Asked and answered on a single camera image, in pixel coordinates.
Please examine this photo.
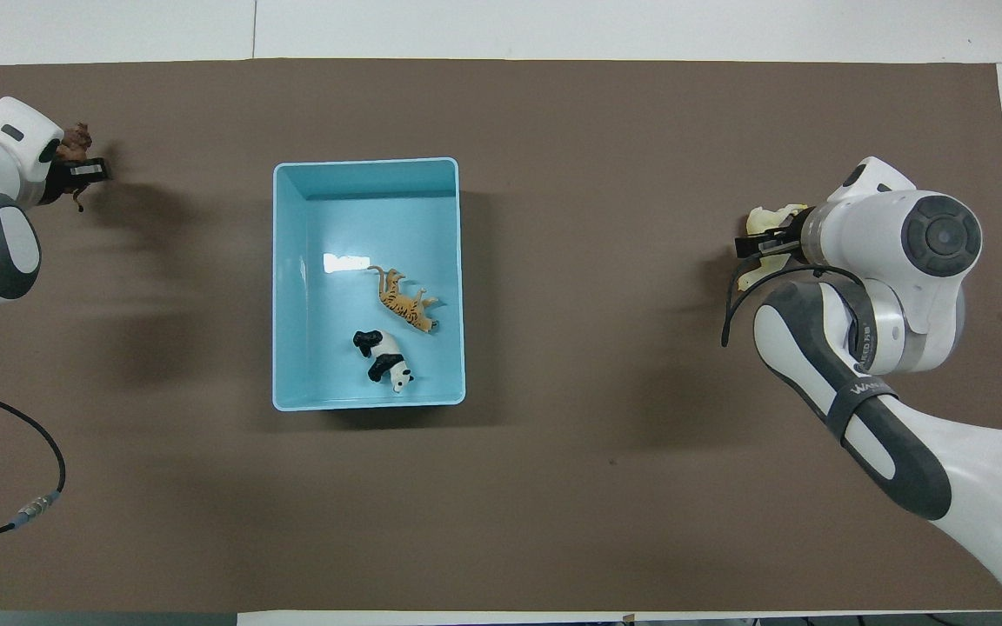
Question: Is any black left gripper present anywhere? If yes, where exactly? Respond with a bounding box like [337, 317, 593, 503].
[37, 143, 110, 206]

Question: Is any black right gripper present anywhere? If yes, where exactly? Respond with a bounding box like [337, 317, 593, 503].
[734, 217, 809, 260]

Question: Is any cream horse toy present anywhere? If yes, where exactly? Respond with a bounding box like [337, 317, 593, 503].
[745, 203, 812, 289]

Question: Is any brown lion toy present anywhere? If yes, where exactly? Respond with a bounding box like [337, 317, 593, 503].
[55, 121, 94, 213]

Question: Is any orange tiger toy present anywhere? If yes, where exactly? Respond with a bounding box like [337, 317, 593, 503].
[366, 264, 441, 335]

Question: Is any black white panda toy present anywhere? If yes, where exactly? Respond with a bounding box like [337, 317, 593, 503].
[352, 328, 416, 396]

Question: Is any light blue storage box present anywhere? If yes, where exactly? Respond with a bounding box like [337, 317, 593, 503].
[271, 156, 468, 412]

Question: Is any brown table mat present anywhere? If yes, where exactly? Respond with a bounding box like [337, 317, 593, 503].
[0, 58, 1002, 615]

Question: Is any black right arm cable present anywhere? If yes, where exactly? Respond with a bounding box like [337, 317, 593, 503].
[720, 264, 869, 349]

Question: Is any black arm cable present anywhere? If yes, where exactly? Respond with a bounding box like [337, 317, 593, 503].
[0, 380, 68, 551]
[720, 264, 869, 349]

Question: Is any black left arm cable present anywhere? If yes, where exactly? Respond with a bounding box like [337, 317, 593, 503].
[0, 380, 68, 551]

